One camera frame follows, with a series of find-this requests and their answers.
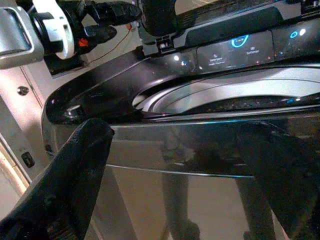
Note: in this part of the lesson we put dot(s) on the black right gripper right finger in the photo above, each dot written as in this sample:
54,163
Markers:
287,175

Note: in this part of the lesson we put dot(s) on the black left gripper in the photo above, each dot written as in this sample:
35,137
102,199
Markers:
75,15

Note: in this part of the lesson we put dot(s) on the glossy washer control panel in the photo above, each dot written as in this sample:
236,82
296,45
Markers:
240,51

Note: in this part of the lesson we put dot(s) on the white door panel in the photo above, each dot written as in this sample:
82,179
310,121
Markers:
17,120

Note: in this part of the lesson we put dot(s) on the round silver screw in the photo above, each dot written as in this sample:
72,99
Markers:
22,90

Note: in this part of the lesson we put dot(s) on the small black door latch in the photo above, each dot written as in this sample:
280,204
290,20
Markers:
28,159

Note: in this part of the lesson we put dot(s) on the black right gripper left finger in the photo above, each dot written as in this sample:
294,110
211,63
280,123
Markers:
67,175

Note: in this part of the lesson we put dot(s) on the steel washer drum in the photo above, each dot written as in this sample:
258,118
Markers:
225,93

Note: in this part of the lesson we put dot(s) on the black washer lid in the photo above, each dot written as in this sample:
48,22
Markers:
237,20

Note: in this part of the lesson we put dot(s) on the black top-load washing machine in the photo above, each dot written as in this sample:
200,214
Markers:
190,130

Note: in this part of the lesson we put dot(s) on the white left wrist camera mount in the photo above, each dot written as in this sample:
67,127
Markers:
56,27

